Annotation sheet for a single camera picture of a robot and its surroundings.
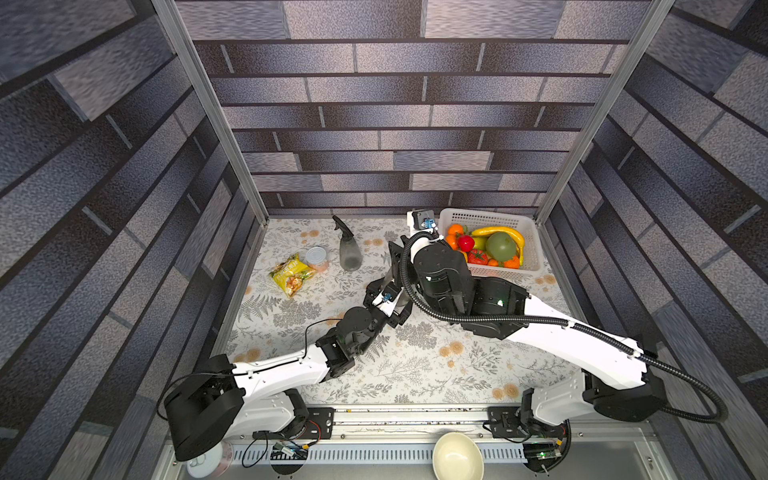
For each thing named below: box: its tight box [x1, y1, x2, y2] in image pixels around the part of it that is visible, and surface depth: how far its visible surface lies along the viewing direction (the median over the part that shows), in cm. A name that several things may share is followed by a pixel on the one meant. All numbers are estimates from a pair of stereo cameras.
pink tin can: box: [306, 246, 328, 273], surface depth 103 cm
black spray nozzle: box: [332, 214, 354, 242], surface depth 94 cm
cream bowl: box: [432, 432, 485, 480], surface depth 68 cm
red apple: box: [458, 234, 475, 252], surface depth 103 cm
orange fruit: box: [447, 224, 464, 237], surface depth 112 cm
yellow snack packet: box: [269, 253, 316, 297], surface depth 100 cm
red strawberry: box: [468, 249, 489, 265], surface depth 102 cm
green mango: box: [485, 232, 517, 262], surface depth 99 cm
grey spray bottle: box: [339, 235, 362, 271], surface depth 99 cm
